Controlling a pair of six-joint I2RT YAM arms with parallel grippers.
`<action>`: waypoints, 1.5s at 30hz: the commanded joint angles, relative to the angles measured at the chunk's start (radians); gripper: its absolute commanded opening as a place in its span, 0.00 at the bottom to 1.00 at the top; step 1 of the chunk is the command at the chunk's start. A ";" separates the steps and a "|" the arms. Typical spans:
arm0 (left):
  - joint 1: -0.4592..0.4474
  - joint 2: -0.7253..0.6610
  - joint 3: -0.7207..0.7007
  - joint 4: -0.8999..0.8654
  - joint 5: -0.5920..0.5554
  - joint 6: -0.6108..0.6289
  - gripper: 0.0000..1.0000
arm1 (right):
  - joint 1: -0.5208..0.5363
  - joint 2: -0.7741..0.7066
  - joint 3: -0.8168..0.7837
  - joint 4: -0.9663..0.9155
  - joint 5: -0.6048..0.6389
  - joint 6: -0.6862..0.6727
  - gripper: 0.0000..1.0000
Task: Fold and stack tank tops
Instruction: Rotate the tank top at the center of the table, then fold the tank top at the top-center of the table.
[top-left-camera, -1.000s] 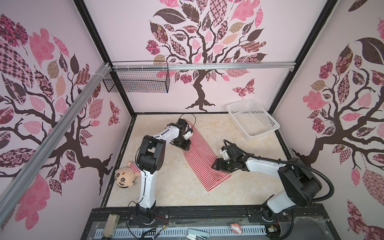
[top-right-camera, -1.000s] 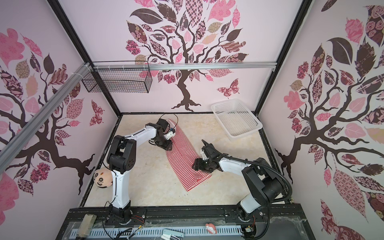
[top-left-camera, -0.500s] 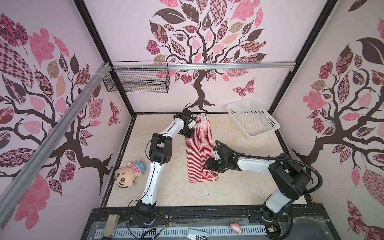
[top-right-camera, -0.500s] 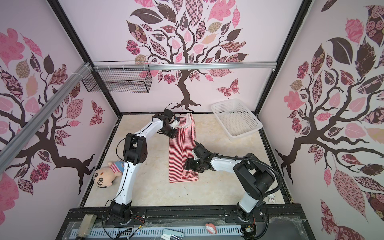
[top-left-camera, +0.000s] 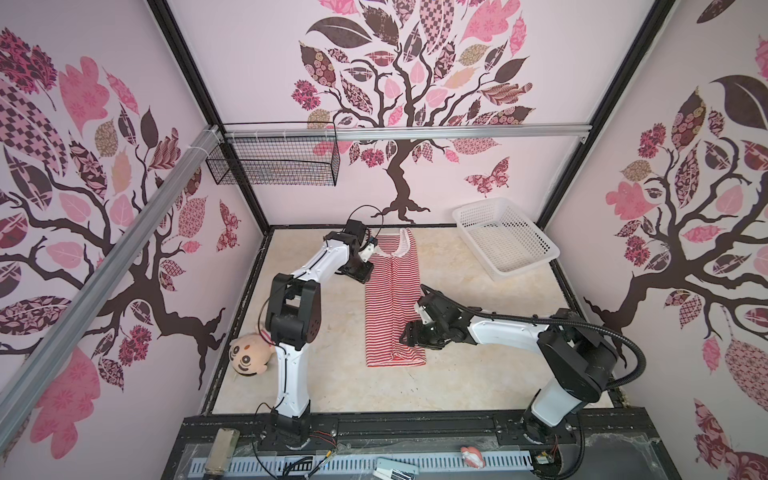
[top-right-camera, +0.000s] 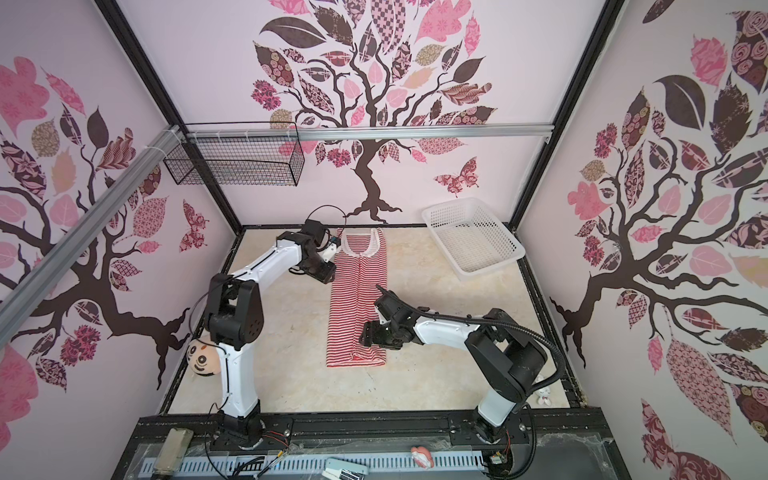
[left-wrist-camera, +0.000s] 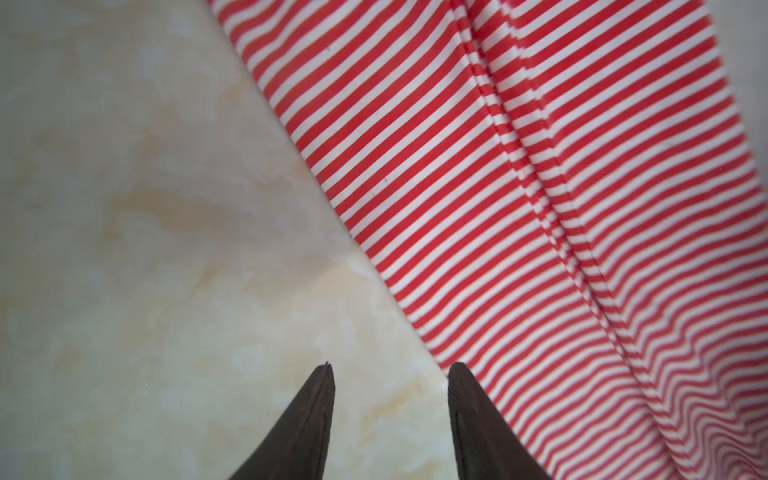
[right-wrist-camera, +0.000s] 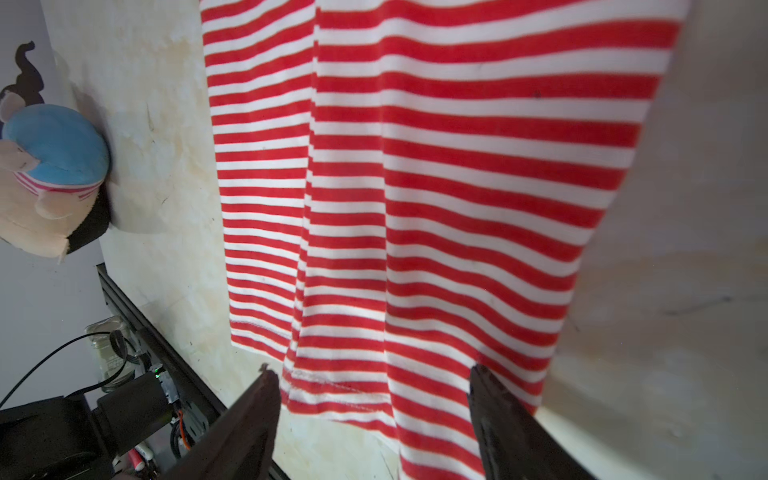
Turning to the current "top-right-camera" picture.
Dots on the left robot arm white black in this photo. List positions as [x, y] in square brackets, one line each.
[234, 318]

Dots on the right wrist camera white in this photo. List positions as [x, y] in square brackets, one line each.
[392, 310]

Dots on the black wire mesh basket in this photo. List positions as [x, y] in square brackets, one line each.
[260, 153]

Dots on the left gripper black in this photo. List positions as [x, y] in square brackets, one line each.
[326, 275]

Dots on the white plastic laundry basket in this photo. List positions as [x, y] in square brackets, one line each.
[472, 239]

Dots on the red white small toy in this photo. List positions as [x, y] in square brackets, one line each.
[422, 457]

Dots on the aluminium rail wall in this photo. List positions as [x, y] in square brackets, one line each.
[376, 133]
[19, 305]

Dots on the beige box on base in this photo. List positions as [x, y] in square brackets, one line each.
[171, 455]

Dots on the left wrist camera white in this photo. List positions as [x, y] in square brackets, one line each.
[321, 244]

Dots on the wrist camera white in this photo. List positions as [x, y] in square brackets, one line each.
[321, 244]
[392, 310]

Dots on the red white striped tank top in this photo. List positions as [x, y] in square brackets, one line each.
[361, 268]

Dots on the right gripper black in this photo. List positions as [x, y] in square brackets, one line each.
[381, 327]

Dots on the white device on duct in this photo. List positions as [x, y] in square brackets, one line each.
[337, 469]

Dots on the aluminium rail back wall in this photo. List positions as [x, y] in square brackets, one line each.
[376, 133]

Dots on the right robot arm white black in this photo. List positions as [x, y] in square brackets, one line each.
[509, 357]

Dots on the white slotted cable duct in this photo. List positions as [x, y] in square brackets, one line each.
[321, 465]

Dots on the aluminium rail left wall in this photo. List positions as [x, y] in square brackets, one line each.
[19, 305]

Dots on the plush doll blue hat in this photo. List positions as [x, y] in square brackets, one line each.
[203, 359]

